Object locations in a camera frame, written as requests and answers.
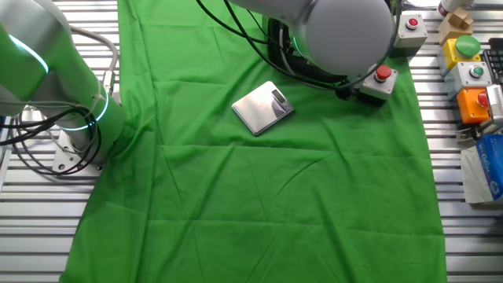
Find white box red mushroom button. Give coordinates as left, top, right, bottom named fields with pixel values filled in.
left=356, top=64, right=398, bottom=108

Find silver ribbed camera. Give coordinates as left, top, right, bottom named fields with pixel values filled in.
left=486, top=84, right=503, bottom=127

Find black keyboard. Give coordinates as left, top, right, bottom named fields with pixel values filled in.
left=482, top=38, right=503, bottom=86

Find orange box red button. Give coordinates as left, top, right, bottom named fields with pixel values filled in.
left=456, top=86, right=492, bottom=125

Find grey box small green button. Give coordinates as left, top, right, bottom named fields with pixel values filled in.
left=443, top=61, right=494, bottom=101

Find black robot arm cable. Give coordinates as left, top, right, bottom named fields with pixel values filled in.
left=195, top=0, right=402, bottom=102

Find silver digital scale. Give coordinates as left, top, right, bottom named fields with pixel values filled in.
left=231, top=80, right=295, bottom=137

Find yellow box green button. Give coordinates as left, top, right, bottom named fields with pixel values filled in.
left=438, top=35, right=483, bottom=76

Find blue tissue pack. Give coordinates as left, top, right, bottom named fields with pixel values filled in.
left=459, top=133, right=503, bottom=205

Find green cloth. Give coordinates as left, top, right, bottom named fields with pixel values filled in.
left=58, top=0, right=448, bottom=283

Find wooden blocks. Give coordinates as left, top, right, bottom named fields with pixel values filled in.
left=438, top=6, right=475, bottom=45

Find grey box small red button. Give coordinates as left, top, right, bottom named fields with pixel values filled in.
left=391, top=13, right=428, bottom=59

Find white cylinder with maroon band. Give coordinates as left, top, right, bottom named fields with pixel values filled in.
left=437, top=0, right=475, bottom=17

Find thick grey cable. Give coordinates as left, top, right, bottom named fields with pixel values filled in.
left=70, top=26, right=120, bottom=95

